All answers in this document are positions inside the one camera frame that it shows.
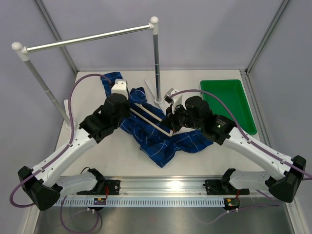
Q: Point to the white slotted cable duct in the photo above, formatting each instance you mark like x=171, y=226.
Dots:
x=141, y=202

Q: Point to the green plastic tray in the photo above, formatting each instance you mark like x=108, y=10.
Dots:
x=232, y=94

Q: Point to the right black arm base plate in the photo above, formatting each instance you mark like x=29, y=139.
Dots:
x=216, y=187

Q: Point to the white hanger with metal hook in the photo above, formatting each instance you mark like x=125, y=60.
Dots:
x=150, y=118

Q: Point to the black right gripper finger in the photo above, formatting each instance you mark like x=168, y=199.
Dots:
x=165, y=122
x=175, y=127

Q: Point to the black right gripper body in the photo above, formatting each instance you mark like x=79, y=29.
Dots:
x=180, y=116

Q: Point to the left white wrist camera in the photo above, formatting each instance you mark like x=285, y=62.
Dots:
x=120, y=87

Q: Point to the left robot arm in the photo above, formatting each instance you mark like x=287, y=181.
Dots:
x=45, y=183

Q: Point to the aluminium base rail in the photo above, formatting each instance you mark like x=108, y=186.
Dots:
x=140, y=186

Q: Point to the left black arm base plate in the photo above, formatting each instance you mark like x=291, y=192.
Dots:
x=110, y=186

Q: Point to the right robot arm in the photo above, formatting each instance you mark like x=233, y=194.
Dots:
x=281, y=175

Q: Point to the silver clothes rack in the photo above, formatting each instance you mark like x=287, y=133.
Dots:
x=23, y=53

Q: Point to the blue plaid shirt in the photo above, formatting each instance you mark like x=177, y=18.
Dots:
x=156, y=145

